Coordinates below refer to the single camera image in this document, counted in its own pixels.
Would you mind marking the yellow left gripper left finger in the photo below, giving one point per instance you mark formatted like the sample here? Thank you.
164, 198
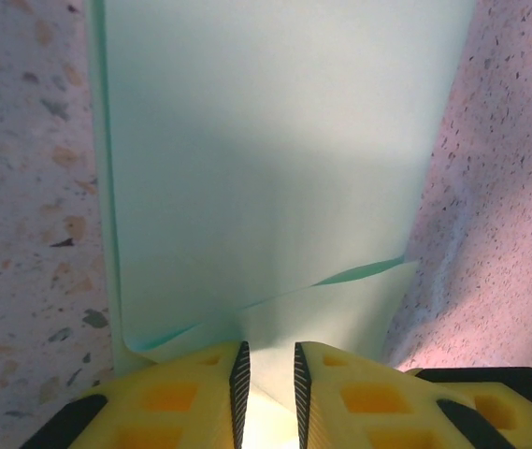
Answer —
172, 402

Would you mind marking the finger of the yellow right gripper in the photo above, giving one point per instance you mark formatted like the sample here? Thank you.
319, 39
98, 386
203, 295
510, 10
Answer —
499, 411

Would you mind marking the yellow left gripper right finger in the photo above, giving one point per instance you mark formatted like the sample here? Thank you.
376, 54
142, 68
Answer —
368, 407

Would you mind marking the light green paper sheet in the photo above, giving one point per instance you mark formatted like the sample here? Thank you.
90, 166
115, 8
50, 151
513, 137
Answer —
265, 140

